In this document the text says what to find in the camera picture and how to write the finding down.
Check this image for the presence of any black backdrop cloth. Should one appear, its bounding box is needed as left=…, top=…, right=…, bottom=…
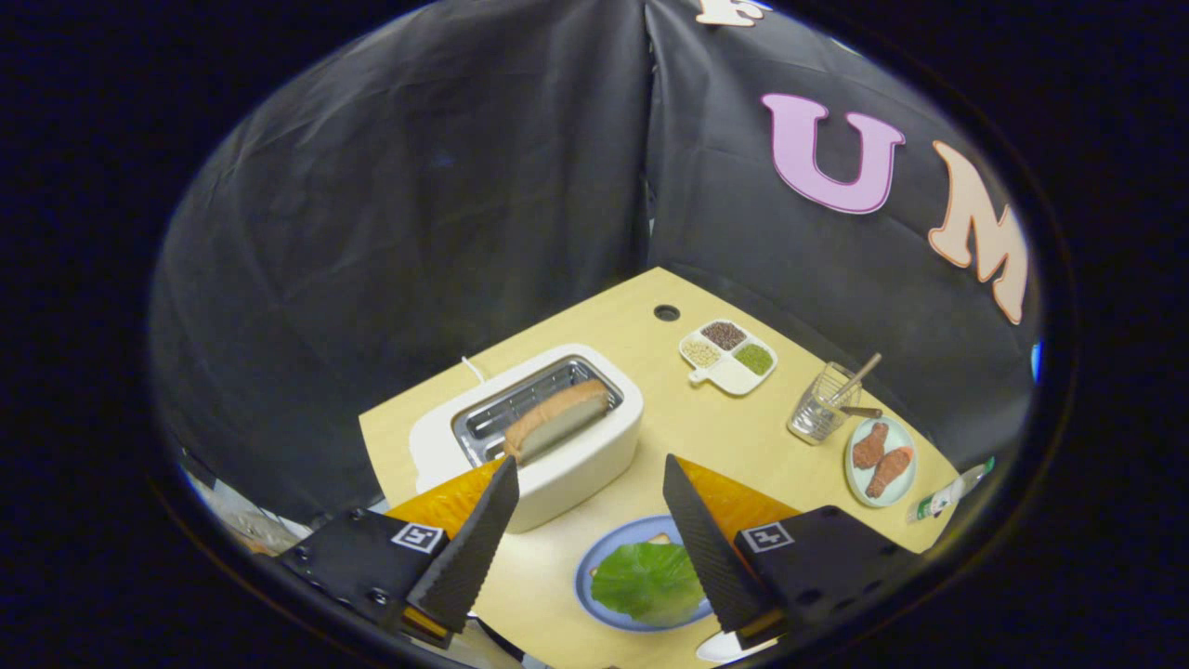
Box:
left=149, top=0, right=1046, bottom=531

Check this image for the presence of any light wooden utensil handle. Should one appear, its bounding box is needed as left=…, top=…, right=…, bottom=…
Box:
left=822, top=352, right=883, bottom=410

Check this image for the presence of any meat piece with orange edge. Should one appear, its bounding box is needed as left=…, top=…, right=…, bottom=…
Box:
left=865, top=446, right=915, bottom=500

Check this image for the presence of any metal wire utensil holder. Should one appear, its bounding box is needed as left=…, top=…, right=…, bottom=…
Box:
left=787, top=361, right=863, bottom=446

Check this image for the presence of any green lettuce leaf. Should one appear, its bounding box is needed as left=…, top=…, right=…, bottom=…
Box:
left=591, top=542, right=707, bottom=626

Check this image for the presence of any white toaster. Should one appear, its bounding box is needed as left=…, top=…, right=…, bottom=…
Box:
left=409, top=344, right=645, bottom=535

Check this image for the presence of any white plate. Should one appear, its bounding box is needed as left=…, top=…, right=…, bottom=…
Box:
left=695, top=630, right=772, bottom=664

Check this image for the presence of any blue plate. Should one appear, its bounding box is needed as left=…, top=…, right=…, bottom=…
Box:
left=574, top=515, right=716, bottom=634

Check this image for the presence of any clear bottle with green label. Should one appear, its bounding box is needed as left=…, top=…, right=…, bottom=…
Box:
left=906, top=457, right=997, bottom=524

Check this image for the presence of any toasted bread slice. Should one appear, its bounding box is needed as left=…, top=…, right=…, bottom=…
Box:
left=503, top=378, right=612, bottom=466

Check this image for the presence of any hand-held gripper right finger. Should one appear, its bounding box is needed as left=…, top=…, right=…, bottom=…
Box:
left=662, top=453, right=925, bottom=651

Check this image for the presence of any white divided condiment dish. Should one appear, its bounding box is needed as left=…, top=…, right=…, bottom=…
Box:
left=678, top=319, right=778, bottom=398

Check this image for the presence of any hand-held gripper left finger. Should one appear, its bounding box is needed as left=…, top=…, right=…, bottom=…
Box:
left=279, top=455, right=521, bottom=649

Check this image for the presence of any pale green oval plate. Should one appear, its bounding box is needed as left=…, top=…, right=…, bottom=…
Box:
left=844, top=415, right=919, bottom=508

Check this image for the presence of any brown meat piece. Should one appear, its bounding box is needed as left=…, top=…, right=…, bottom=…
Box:
left=852, top=422, right=890, bottom=470

